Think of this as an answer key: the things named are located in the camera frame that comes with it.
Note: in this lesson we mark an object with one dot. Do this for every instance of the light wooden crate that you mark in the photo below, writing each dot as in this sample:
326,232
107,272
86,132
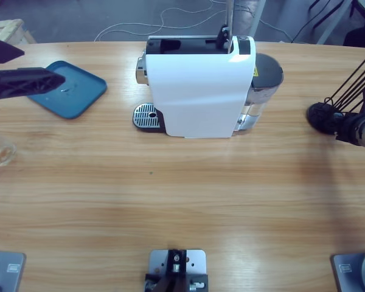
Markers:
6,30

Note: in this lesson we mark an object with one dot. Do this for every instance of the grey mount plate dark post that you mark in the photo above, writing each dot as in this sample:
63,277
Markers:
176,264

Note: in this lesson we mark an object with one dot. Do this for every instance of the black drip tray metal grate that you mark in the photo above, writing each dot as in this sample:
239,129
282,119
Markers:
144,117

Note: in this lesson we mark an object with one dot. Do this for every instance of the black office chair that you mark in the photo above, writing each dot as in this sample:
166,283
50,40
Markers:
362,38

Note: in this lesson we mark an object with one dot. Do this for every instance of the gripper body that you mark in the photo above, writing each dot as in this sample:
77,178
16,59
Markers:
349,127

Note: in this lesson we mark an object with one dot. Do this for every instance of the teal square plastic tray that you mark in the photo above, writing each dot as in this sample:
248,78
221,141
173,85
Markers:
82,91

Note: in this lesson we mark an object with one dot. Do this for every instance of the clear drinking glass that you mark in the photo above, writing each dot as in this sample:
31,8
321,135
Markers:
1,152

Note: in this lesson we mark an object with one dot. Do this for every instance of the black capsule holder with rods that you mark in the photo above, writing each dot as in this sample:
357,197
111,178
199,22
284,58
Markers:
317,117

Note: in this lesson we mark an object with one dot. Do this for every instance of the white capsule coffee machine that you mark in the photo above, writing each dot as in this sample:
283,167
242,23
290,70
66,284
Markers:
194,91

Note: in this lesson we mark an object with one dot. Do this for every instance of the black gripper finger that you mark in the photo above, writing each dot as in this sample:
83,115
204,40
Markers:
3,51
27,82

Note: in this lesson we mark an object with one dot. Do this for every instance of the silver coffee machine lever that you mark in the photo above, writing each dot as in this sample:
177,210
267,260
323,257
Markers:
229,18

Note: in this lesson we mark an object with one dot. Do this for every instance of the arm grey base plate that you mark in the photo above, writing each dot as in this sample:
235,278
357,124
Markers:
356,270
6,270

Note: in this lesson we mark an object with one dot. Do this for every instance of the white metal table leg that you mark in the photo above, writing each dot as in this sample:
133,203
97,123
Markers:
334,21
258,21

